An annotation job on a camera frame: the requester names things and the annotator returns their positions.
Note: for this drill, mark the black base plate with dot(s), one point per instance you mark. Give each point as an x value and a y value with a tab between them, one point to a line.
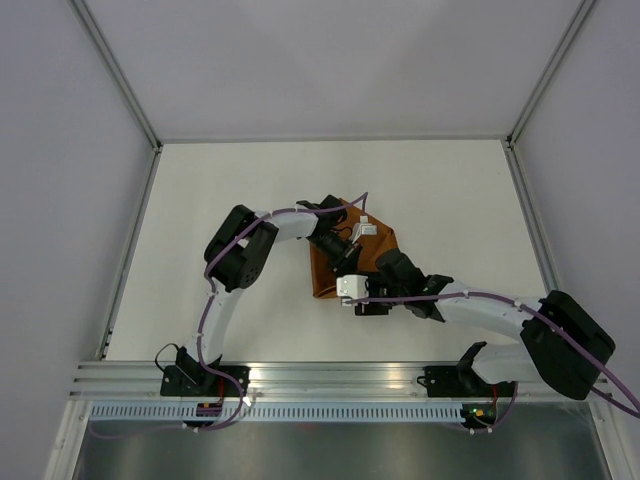
449	382
175	383

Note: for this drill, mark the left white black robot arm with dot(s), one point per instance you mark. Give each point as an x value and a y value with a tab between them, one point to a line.
235	258

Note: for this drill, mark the left aluminium frame post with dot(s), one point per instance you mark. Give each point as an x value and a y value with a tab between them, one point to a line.
101	45

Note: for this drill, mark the aluminium front rail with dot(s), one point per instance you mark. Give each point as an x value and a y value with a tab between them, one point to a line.
282	381

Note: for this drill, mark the white slotted cable duct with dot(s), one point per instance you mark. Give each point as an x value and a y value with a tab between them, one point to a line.
281	411

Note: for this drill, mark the brown cloth napkin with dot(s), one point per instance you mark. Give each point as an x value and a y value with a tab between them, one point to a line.
323	280

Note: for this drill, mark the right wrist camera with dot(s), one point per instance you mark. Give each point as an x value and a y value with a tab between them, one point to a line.
352	288

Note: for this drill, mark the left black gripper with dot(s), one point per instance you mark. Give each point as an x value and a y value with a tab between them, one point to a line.
347	261

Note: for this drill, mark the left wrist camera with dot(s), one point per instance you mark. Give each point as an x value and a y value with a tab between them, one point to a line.
363	227

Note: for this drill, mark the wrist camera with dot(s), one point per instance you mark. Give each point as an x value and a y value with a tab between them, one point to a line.
352	288
363	227

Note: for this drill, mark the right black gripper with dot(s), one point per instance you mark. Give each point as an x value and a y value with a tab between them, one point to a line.
372	309

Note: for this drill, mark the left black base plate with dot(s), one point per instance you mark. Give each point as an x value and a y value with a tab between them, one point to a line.
175	383

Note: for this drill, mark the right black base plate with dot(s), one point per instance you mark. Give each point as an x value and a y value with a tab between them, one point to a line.
449	382

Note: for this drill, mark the right aluminium frame post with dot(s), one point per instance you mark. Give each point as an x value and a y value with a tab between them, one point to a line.
577	22

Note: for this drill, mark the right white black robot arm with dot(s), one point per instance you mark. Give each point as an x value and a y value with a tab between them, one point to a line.
551	340

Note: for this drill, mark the aluminium frame post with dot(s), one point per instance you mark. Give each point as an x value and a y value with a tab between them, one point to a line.
101	45
577	22

